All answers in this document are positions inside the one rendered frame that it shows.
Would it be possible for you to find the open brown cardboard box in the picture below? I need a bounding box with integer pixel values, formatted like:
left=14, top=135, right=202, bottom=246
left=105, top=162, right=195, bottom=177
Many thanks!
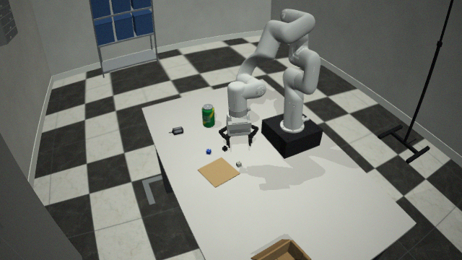
left=250, top=239, right=311, bottom=260

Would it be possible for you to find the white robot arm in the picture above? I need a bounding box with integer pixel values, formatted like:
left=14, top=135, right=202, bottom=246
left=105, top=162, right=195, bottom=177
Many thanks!
left=227, top=9, right=321, bottom=133

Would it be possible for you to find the green soda can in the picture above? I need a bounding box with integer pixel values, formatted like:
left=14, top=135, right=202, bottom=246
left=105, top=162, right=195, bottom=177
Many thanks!
left=202, top=104, right=215, bottom=128

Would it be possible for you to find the tan square mat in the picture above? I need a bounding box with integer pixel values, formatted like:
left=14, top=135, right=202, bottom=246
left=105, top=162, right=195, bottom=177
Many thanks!
left=198, top=157, right=240, bottom=188

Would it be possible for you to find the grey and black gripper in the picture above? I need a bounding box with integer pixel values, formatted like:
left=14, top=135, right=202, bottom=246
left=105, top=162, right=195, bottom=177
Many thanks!
left=219, top=112, right=258, bottom=148

